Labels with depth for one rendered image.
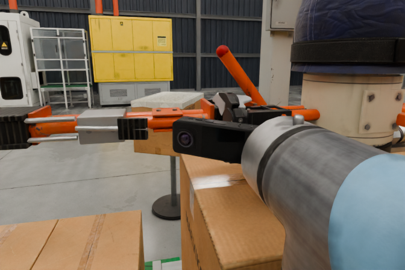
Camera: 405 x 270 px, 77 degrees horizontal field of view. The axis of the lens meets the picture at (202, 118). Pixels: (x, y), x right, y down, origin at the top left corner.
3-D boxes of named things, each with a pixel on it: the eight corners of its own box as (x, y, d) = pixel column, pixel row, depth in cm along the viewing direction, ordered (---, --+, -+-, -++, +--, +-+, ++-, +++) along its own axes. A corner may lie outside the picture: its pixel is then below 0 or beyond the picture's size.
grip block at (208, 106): (238, 124, 53) (240, 96, 52) (258, 137, 44) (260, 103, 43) (199, 126, 52) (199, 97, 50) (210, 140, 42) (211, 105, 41)
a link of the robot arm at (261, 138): (254, 222, 24) (259, 120, 22) (236, 195, 28) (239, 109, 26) (339, 210, 25) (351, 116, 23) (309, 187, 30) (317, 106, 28)
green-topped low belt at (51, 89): (94, 105, 767) (92, 84, 753) (91, 108, 719) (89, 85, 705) (47, 107, 734) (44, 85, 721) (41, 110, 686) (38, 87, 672)
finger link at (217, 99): (240, 96, 48) (259, 120, 40) (210, 97, 47) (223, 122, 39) (243, 81, 47) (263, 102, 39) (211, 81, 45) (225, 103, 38)
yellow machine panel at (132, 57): (169, 100, 865) (167, 23, 811) (174, 104, 780) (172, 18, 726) (99, 103, 807) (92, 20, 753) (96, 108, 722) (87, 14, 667)
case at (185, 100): (183, 157, 187) (182, 103, 178) (133, 152, 197) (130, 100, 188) (204, 134, 244) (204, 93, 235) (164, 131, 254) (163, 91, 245)
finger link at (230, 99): (226, 109, 43) (243, 137, 36) (216, 110, 43) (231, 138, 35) (229, 84, 41) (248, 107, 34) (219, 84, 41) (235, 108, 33)
